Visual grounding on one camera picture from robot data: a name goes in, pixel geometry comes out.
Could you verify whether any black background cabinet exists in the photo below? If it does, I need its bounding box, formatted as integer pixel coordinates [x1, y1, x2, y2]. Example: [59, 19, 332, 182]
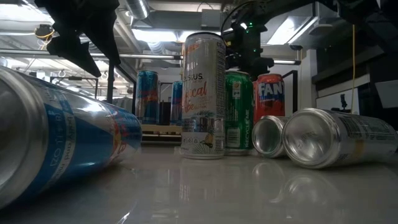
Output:
[159, 101, 172, 126]

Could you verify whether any yellow hanging cable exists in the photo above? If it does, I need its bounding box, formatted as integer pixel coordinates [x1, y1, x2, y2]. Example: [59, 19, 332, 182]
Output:
[351, 24, 356, 113]

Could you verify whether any orange Fanta can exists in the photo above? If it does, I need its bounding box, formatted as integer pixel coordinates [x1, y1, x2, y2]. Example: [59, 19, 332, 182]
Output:
[252, 73, 286, 125]

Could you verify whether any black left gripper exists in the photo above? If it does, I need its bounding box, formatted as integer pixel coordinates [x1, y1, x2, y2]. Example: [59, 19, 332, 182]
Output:
[34, 0, 122, 78]

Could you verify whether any blue silver Red Bull can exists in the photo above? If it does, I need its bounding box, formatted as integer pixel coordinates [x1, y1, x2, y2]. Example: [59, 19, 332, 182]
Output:
[134, 70, 160, 125]
[169, 80, 184, 126]
[0, 65, 143, 210]

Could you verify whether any yellow cable coil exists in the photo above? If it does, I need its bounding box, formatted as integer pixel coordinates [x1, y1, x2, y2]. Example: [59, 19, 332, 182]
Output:
[34, 24, 56, 50]

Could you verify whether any black metal frame post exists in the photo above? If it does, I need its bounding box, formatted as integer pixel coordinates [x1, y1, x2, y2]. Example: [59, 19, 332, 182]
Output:
[282, 70, 299, 110]
[105, 58, 138, 116]

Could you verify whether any long ceiling light bar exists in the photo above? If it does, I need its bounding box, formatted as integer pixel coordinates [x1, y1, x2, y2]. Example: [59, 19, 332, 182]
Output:
[0, 49, 184, 60]
[272, 58, 302, 65]

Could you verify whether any narrow silver ventilation duct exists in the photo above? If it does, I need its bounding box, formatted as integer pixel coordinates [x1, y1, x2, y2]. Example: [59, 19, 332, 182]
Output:
[125, 0, 150, 20]

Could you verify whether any grey ceiling box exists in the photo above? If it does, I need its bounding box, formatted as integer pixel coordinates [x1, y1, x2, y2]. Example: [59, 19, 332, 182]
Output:
[200, 8, 223, 31]

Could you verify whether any white Celsius can yellow band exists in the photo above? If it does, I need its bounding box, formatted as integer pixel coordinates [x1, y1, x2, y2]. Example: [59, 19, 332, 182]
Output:
[282, 108, 398, 170]

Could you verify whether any white Celsius tropical print can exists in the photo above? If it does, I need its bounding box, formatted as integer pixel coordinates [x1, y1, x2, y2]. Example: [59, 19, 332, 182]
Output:
[251, 114, 290, 159]
[180, 32, 226, 161]

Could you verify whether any fluorescent ceiling light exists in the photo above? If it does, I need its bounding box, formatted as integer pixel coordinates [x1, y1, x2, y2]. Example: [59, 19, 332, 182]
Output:
[132, 28, 187, 44]

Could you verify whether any green soda can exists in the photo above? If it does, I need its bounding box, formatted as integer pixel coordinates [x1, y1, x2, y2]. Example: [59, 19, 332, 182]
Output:
[224, 70, 254, 156]

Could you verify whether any thin black background frame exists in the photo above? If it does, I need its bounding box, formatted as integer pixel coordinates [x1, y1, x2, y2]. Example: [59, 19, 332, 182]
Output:
[49, 75, 100, 100]

